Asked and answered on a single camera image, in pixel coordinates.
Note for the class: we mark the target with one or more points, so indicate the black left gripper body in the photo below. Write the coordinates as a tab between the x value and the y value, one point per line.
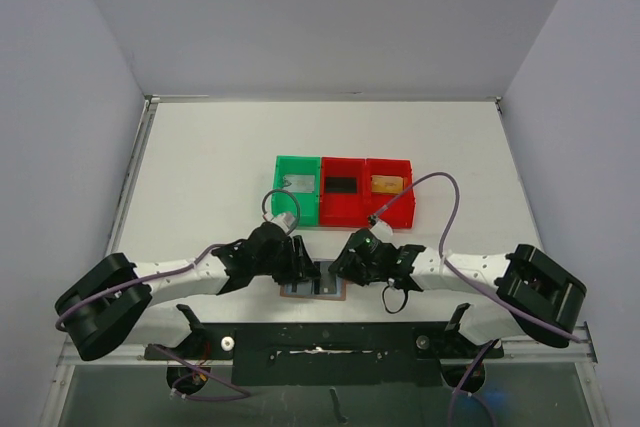
280	264

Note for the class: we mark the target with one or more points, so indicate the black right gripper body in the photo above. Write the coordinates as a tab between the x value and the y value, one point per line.
351	261

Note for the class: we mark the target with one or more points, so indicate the dark grey VIP card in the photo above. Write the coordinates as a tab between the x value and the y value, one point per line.
326	284

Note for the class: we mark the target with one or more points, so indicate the brown leather card holder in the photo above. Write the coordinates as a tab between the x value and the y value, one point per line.
304	290

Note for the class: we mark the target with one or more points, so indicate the silver grey card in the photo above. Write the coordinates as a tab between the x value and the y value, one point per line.
299	183

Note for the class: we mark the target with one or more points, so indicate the black card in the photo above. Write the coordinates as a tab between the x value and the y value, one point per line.
340	185

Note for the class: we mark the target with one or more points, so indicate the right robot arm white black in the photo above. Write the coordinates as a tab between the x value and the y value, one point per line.
528	293

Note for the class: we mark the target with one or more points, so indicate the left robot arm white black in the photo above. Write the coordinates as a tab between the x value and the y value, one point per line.
101	310

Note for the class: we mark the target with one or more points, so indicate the green plastic bin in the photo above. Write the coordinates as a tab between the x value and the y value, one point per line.
308	203

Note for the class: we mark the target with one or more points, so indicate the red plastic middle bin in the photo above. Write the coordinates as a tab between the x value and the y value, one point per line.
342	210

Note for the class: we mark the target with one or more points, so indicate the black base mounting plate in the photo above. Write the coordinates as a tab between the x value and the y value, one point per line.
327	354

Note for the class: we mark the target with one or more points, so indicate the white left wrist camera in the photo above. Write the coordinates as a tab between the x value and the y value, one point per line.
286	221

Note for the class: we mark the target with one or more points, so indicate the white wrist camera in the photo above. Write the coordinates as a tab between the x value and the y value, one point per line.
380	229
286	221

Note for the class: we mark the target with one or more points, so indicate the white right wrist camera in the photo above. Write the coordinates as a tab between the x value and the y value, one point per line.
380	229

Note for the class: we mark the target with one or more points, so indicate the aluminium front rail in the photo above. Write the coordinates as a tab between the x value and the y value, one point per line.
226	341

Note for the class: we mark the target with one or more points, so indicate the aluminium rail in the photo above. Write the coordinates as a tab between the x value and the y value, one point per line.
128	186
226	341

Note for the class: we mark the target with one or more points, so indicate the aluminium left rail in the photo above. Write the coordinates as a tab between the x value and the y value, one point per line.
128	186

